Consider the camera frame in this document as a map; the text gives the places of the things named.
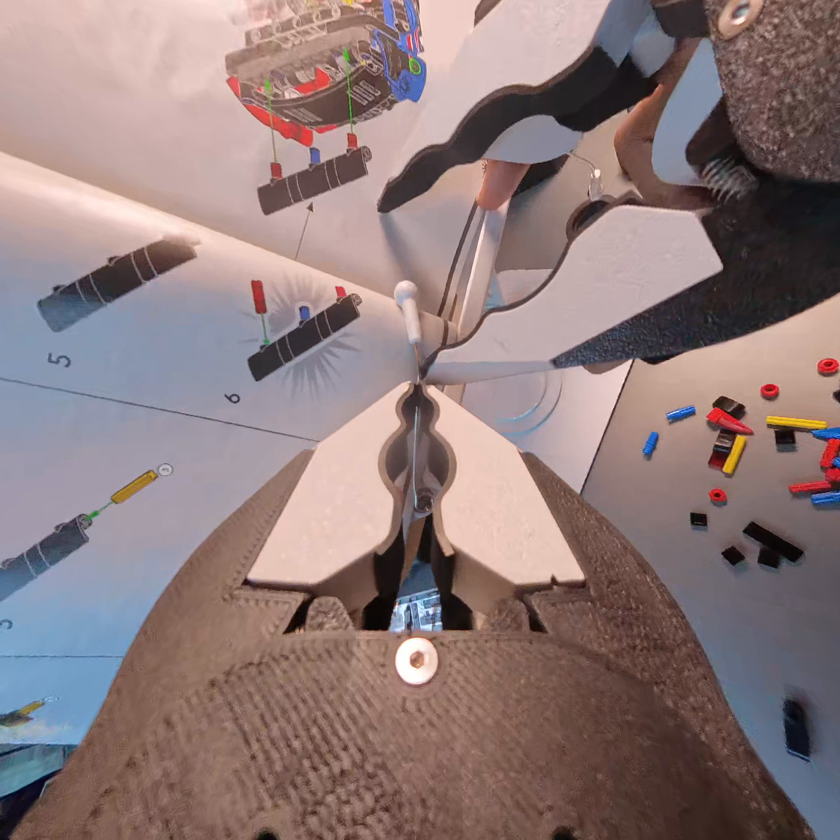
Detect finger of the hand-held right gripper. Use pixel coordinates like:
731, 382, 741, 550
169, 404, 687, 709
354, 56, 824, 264
425, 39, 724, 386
378, 0, 678, 214

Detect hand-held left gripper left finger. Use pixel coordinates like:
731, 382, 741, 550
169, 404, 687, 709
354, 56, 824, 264
247, 384, 417, 614

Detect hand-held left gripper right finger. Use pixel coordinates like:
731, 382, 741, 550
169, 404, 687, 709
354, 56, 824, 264
425, 384, 586, 616

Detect lego sticker sheet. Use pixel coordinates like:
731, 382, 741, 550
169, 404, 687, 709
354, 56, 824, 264
390, 591, 442, 634

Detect pile of small lego pieces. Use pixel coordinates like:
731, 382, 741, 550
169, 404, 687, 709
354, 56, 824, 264
642, 357, 840, 571

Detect lego instruction booklet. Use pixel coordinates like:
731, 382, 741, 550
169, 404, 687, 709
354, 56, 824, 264
0, 0, 483, 746

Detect black lego connector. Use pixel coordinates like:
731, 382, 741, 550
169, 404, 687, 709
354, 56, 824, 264
782, 697, 813, 762

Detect person's right hand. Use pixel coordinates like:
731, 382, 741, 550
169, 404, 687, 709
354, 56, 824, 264
476, 39, 714, 212

